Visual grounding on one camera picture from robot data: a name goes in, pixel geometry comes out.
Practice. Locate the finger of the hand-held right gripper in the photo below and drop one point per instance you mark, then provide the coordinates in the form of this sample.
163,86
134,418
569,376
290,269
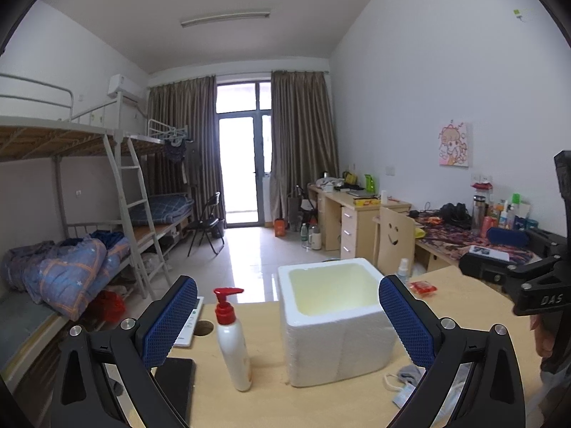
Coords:
481,267

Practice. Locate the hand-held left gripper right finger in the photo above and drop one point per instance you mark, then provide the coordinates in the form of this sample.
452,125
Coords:
408,321

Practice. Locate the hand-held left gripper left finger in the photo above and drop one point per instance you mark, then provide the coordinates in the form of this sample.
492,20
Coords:
171,316

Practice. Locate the grey sock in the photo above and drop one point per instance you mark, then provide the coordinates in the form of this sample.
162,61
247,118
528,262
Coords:
408,372

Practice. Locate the white foam box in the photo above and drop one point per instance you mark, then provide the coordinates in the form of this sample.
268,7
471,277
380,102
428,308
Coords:
339,343

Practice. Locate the printed paper sheet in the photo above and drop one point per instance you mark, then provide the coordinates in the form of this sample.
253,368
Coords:
488,253

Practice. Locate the white remote control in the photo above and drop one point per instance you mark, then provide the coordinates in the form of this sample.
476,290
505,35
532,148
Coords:
192,321

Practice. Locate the red snack packet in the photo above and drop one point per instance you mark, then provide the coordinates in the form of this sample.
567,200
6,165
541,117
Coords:
421,288

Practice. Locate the blue pouch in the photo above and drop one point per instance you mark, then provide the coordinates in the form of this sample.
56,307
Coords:
506,236

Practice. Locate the desk with patterned cloth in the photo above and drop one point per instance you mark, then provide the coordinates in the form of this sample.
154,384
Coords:
446,236

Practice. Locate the blue spray bottle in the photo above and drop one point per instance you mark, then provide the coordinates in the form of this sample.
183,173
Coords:
403,269

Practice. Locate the steel thermos bottle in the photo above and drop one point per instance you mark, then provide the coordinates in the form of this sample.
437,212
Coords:
478,214

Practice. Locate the row of toiletry bottles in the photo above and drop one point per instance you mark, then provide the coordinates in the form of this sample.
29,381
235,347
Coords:
513,214

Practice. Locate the red bag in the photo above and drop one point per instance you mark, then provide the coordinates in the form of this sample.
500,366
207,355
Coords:
109,305

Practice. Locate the black tablet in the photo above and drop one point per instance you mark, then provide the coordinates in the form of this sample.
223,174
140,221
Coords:
178,388

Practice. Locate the white lotion bottle red pump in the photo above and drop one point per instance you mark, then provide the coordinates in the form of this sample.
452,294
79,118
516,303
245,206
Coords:
234,352

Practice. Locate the white face mask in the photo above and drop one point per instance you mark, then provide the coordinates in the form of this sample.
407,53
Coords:
403,394

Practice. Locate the wooden chair with smiley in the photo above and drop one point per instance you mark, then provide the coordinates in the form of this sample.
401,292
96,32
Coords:
395,236

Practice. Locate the black folding chair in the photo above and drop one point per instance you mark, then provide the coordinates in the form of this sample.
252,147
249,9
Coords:
207,223

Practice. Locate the wooden desk with drawers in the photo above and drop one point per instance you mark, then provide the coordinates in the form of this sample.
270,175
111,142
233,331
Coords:
352,227

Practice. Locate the folded blue checked quilt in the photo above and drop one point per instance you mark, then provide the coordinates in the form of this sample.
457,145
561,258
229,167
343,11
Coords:
165,207

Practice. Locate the blue star print quilt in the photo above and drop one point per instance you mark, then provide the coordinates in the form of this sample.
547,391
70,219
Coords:
67,272

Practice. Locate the yellow box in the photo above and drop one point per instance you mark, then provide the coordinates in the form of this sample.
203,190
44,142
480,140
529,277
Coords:
366,202

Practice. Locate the white bunk bed ladder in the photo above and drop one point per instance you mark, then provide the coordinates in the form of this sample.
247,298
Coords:
134,196

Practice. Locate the clear plastic bottle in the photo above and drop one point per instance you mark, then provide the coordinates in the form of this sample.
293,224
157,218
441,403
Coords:
304,236

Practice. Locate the orange bag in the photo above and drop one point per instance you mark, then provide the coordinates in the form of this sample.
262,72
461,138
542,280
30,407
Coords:
279,228

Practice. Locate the glass balcony door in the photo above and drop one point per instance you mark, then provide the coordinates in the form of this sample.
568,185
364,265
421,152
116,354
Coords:
241,165

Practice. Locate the dark hanging clothes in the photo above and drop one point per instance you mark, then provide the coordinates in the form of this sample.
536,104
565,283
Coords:
175,149

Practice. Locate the brown curtain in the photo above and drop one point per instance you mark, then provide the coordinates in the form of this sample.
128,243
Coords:
187,111
303,133

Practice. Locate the white metal bunk bed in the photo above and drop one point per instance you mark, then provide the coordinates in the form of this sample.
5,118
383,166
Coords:
53,131

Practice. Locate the white air conditioner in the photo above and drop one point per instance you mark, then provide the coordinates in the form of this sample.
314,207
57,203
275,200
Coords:
127,87

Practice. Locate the ceiling tube light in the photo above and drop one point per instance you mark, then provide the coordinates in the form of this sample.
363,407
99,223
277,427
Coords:
225,18

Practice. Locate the pink cartoon wall poster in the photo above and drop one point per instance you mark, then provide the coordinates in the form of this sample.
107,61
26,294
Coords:
455,142

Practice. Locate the green wall hook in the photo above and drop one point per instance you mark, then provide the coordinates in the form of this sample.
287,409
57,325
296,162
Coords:
522,14

